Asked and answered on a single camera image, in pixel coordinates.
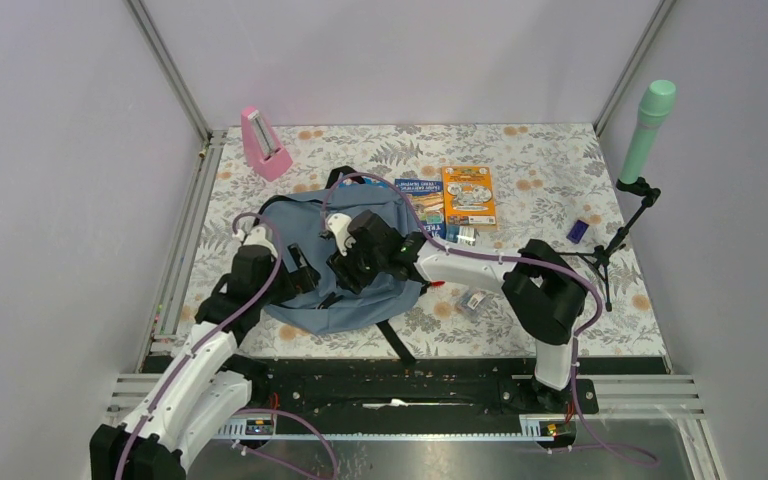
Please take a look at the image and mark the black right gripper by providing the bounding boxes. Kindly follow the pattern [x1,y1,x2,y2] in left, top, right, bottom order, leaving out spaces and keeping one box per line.
[328,236,387,296]

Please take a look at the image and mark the blue student backpack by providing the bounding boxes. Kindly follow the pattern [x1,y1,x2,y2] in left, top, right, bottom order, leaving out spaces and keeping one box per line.
[258,166,427,366]

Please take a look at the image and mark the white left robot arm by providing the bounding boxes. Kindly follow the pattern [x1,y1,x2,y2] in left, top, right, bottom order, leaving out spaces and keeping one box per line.
[89,239,319,479]

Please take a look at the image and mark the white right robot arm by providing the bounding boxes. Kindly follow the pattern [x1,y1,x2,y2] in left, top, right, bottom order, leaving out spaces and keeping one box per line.
[323,210,587,412]

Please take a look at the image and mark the blue treehouse book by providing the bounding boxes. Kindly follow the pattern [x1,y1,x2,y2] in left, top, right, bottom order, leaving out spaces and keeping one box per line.
[394,179,446,239]

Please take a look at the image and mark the small blue label jar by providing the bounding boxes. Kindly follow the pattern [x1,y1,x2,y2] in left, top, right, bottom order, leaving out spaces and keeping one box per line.
[448,225,478,246]

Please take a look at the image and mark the orange book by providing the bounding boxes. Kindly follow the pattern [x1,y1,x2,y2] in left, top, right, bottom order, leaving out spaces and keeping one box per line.
[441,166,498,231]

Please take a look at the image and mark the pink metronome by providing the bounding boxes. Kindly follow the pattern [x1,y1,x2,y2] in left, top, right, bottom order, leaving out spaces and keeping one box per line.
[241,106,293,182]

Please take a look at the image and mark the floral tablecloth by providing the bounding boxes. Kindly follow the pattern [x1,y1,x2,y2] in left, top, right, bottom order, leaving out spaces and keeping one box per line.
[166,123,665,374]

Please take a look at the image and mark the purple toy brick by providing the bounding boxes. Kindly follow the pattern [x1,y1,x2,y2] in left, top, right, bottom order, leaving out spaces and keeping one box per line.
[566,219,590,244]

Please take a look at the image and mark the black tripod stand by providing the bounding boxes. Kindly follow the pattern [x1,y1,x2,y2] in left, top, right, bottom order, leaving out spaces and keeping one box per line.
[560,177,661,312]

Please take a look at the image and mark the mint green microphone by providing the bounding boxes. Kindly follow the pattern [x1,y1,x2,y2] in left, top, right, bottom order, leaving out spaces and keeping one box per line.
[618,80,677,185]

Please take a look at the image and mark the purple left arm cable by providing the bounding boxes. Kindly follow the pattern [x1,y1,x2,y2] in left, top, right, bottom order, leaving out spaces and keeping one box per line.
[113,211,286,480]

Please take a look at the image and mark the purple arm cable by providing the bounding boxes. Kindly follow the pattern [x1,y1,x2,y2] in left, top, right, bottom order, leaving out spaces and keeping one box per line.
[113,211,286,480]
[320,172,660,468]

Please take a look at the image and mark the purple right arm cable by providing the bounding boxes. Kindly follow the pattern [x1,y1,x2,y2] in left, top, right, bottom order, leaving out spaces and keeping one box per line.
[320,172,660,468]

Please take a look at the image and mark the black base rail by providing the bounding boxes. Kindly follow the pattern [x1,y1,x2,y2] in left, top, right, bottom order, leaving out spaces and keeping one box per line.
[142,354,601,439]

